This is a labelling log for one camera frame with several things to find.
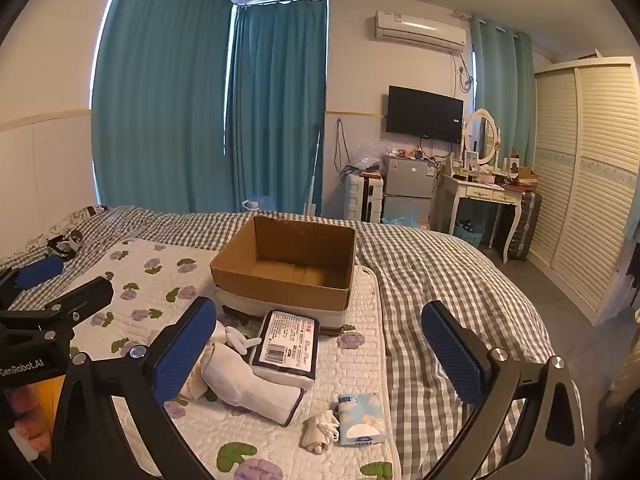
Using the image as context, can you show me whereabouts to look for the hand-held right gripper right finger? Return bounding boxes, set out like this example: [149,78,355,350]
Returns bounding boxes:
[421,301,586,480]

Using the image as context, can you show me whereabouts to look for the black wall cables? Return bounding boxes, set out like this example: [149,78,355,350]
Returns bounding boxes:
[334,117,353,181]

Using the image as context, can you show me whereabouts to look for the wide teal curtain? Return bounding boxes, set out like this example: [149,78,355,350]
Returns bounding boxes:
[91,0,236,216]

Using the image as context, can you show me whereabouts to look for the white dressing table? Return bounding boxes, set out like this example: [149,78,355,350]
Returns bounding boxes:
[440,167,523,264]

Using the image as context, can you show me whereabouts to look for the grey mini fridge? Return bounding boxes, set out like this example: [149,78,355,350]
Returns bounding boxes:
[381,154,441,226]

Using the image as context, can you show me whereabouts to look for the air conditioner hose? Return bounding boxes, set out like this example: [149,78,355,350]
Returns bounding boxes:
[452,52,476,93]

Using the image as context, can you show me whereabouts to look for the black and white cloth bundle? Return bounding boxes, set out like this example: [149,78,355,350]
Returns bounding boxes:
[47,230,86,261]

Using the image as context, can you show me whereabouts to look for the white air conditioner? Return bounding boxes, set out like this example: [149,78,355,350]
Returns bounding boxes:
[374,10,468,53]

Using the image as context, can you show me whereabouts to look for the black wall television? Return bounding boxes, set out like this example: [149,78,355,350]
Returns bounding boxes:
[386,85,465,144]

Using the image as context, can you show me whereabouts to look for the beige cloth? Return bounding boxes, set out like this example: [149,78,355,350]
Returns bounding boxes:
[300,409,342,456]

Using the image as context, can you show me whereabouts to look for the oval white vanity mirror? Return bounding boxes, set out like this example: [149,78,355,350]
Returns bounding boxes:
[462,108,501,168]

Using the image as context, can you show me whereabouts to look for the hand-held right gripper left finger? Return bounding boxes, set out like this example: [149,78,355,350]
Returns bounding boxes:
[50,296,218,480]

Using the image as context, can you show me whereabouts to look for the pale teal curtain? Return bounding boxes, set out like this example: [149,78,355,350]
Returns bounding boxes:
[470,17,536,171]

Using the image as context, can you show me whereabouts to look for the floral quilted mat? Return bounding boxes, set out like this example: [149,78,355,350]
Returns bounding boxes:
[10,237,401,480]

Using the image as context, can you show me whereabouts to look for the light blue tissue packet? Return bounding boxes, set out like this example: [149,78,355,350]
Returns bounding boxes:
[336,392,390,447]

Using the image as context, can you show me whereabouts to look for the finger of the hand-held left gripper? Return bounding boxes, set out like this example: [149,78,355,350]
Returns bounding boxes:
[0,256,65,311]
[30,276,115,333]

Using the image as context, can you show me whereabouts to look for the person's left hand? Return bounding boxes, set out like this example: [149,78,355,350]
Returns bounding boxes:
[5,387,53,463]

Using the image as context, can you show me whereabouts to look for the blue plastic basket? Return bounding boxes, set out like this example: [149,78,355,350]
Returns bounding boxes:
[452,220,486,250]

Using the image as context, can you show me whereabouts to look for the dark suitcase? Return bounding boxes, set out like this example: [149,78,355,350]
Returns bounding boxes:
[507,191,543,262]

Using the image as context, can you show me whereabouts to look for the blue plastic bag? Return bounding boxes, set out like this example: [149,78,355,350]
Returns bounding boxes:
[382,208,431,231]

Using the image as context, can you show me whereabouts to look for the clear plastic bag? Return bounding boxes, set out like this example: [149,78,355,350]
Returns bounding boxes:
[350,139,388,173]

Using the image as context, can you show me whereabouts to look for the cream louvered wardrobe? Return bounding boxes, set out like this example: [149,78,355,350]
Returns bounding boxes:
[527,56,640,328]

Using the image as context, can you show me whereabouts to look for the white standing pole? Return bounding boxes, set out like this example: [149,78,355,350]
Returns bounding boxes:
[302,137,323,218]

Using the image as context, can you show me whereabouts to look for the white suitcase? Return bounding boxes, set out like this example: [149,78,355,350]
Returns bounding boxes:
[345,174,386,223]

